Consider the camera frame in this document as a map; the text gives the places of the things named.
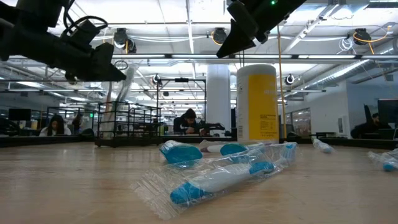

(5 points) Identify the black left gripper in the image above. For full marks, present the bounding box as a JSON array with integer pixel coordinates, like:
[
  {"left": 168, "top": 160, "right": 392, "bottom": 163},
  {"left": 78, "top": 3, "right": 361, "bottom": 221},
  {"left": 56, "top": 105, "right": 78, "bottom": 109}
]
[{"left": 0, "top": 18, "right": 127, "bottom": 82}]

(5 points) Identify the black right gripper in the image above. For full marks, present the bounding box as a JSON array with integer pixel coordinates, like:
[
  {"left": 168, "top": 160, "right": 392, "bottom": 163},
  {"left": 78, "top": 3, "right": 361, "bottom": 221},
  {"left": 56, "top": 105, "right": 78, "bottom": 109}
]
[{"left": 216, "top": 0, "right": 307, "bottom": 59}]

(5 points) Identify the blue white toothbrush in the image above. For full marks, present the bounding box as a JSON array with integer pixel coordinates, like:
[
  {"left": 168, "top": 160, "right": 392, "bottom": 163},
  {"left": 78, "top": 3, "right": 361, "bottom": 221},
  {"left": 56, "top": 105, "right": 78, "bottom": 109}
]
[
  {"left": 107, "top": 63, "right": 140, "bottom": 138},
  {"left": 366, "top": 148, "right": 398, "bottom": 173},
  {"left": 130, "top": 142, "right": 299, "bottom": 221},
  {"left": 312, "top": 137, "right": 335, "bottom": 154}
]

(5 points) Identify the orange white toothbrush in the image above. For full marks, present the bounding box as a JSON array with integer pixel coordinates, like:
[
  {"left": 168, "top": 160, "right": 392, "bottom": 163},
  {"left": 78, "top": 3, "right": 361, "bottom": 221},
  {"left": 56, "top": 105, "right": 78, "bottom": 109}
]
[{"left": 101, "top": 79, "right": 118, "bottom": 139}]

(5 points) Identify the black wire organizer rack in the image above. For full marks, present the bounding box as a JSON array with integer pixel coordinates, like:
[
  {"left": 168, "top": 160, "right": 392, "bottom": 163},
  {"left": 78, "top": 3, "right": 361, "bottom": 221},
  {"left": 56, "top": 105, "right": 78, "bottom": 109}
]
[{"left": 95, "top": 101, "right": 164, "bottom": 147}]

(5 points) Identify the small blue mouthwash bottle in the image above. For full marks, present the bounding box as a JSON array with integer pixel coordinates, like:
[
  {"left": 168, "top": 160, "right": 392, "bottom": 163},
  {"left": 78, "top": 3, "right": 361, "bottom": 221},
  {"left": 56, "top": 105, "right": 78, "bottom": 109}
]
[
  {"left": 220, "top": 143, "right": 249, "bottom": 157},
  {"left": 159, "top": 139, "right": 203, "bottom": 165}
]

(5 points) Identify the person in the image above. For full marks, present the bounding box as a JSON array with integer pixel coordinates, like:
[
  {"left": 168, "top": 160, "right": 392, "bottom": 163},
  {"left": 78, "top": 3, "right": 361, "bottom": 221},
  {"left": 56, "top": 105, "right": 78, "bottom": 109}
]
[
  {"left": 72, "top": 112, "right": 85, "bottom": 135},
  {"left": 39, "top": 114, "right": 72, "bottom": 137},
  {"left": 172, "top": 108, "right": 208, "bottom": 136},
  {"left": 350, "top": 112, "right": 392, "bottom": 139}
]

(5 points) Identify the white building column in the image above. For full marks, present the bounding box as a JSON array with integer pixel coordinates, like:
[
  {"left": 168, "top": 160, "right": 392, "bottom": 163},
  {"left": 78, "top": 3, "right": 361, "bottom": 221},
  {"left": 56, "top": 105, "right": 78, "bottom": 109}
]
[{"left": 206, "top": 64, "right": 231, "bottom": 137}]

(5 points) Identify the white canister with yellow label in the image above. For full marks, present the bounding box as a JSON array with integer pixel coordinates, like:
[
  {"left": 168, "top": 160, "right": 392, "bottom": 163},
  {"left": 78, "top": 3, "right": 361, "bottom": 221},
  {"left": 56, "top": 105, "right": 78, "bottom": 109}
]
[{"left": 236, "top": 64, "right": 280, "bottom": 147}]

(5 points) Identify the black monitor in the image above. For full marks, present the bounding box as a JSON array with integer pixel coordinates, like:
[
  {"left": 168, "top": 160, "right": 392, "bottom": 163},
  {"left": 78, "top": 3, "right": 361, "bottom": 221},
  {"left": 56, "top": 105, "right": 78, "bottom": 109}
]
[
  {"left": 8, "top": 108, "right": 32, "bottom": 121},
  {"left": 377, "top": 99, "right": 398, "bottom": 124}
]

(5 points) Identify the black hanging cable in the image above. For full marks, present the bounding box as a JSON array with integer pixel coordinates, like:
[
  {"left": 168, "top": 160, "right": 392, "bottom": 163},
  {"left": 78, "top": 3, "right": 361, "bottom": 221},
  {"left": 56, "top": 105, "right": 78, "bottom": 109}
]
[{"left": 236, "top": 49, "right": 246, "bottom": 68}]

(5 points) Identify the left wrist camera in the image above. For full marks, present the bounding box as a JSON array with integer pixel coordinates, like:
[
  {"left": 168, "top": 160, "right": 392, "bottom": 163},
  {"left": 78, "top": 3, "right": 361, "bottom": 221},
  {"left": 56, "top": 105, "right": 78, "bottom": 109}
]
[{"left": 60, "top": 19, "right": 101, "bottom": 47}]

